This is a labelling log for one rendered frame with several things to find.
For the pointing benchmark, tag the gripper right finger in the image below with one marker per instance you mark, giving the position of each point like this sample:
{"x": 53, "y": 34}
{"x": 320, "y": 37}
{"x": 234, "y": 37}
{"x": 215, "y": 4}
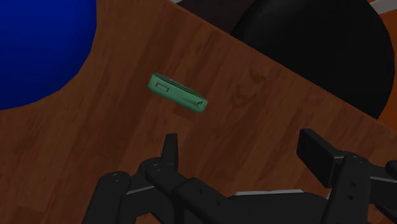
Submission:
{"x": 344, "y": 173}

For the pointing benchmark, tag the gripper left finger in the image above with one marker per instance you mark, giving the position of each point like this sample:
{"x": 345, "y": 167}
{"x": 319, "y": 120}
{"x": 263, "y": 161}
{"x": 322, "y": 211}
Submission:
{"x": 161, "y": 181}

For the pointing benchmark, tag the blue round bowl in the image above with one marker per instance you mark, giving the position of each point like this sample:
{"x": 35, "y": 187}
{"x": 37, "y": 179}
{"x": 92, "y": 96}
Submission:
{"x": 40, "y": 46}

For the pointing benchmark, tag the green flat phone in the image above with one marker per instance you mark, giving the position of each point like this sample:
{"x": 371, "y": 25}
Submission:
{"x": 176, "y": 92}

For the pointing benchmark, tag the black round chair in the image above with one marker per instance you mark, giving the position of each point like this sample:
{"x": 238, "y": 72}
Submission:
{"x": 319, "y": 49}

